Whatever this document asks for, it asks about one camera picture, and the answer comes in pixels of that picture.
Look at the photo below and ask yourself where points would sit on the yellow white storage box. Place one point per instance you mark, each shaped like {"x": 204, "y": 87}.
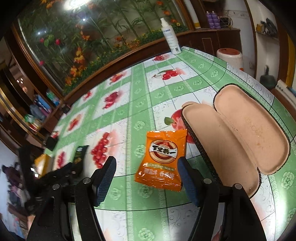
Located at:
{"x": 43, "y": 164}

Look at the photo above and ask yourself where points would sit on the open beige glasses case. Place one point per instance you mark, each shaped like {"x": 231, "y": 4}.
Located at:
{"x": 237, "y": 137}

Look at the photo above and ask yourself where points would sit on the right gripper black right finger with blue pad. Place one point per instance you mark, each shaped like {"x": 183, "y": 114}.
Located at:
{"x": 225, "y": 213}

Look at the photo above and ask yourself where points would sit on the dark green kettle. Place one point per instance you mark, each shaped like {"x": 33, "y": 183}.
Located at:
{"x": 268, "y": 81}

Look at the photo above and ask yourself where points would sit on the black container on table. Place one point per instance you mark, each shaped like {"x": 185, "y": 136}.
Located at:
{"x": 51, "y": 140}

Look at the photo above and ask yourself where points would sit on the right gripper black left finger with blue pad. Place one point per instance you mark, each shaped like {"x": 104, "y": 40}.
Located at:
{"x": 52, "y": 222}

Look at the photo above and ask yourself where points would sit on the dark green cracker packet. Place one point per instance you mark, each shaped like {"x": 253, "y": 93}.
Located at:
{"x": 80, "y": 154}

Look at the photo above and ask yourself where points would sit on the purple bottles on shelf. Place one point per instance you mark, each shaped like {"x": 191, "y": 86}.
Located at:
{"x": 213, "y": 20}

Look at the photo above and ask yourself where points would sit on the blue bottle on shelf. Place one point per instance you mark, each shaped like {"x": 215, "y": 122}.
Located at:
{"x": 44, "y": 103}

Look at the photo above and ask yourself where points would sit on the orange sunflower seed packet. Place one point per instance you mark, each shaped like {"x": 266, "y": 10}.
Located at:
{"x": 159, "y": 167}

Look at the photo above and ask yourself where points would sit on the white spray bottle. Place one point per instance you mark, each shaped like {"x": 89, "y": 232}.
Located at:
{"x": 170, "y": 37}

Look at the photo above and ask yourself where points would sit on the white red stool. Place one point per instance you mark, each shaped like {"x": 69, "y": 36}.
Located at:
{"x": 232, "y": 56}

